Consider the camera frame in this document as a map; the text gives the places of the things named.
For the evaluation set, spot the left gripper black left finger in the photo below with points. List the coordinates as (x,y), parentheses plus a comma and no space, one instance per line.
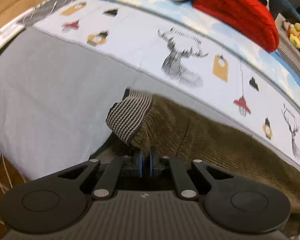
(98,180)

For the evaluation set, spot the printed deer bed sheet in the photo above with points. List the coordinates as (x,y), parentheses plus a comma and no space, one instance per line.
(59,78)

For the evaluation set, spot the yellow plush toy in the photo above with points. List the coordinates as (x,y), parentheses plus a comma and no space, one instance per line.
(293,33)

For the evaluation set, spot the light blue patterned blanket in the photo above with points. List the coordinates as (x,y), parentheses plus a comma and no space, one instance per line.
(270,64)

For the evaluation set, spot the folded red blanket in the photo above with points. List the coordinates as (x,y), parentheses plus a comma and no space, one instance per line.
(249,17)

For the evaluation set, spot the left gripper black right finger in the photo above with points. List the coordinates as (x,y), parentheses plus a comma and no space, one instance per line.
(185,180)

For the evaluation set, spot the olive corduroy pants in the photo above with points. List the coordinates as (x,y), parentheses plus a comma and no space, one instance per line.
(144,120)

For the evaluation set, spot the teal shark plush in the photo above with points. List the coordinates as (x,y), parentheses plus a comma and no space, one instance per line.
(283,7)

